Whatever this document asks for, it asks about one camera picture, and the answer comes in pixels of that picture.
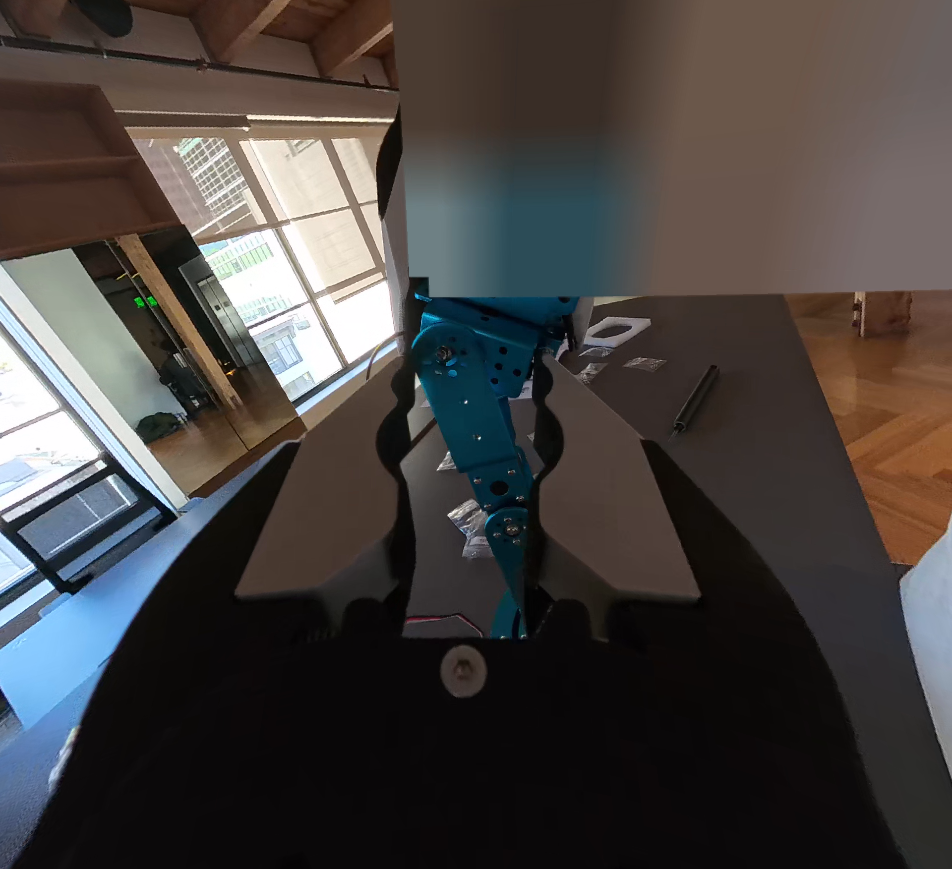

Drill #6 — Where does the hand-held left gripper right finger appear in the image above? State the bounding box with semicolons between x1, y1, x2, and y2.
530;354;703;601

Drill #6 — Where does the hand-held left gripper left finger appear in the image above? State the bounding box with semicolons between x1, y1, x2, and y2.
234;350;416;600

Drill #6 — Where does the blue toy robot arm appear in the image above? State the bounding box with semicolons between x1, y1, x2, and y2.
408;296;583;641

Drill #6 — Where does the dark grey desk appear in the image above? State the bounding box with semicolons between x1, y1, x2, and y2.
402;295;949;803

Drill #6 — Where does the grey desk with slot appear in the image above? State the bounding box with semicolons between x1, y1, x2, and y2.
0;505;183;732

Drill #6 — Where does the black screwdriver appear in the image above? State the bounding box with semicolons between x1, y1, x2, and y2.
669;363;721;441

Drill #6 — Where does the large grid window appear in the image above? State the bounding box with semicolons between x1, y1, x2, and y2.
126;136;406;405

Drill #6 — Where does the dark elevator door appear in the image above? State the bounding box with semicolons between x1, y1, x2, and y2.
178;255;266;373

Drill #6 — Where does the dark green bag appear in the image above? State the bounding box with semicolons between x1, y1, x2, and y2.
135;411;185;445

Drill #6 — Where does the rough wooden column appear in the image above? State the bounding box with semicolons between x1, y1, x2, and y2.
117;234;244;410

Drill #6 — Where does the wooden board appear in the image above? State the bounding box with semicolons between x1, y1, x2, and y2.
853;290;914;339

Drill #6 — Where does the black ceiling speaker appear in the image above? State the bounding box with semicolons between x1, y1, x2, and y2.
69;0;135;39

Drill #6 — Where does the person's white shirt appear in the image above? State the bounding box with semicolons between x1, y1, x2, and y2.
898;533;952;777

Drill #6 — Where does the white foam frame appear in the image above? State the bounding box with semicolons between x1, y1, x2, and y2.
582;316;653;349

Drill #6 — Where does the large window with white frame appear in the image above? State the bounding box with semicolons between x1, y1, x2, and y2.
0;304;142;587

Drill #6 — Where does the wooden wall shelf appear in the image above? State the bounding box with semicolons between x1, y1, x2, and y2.
0;79;187;262

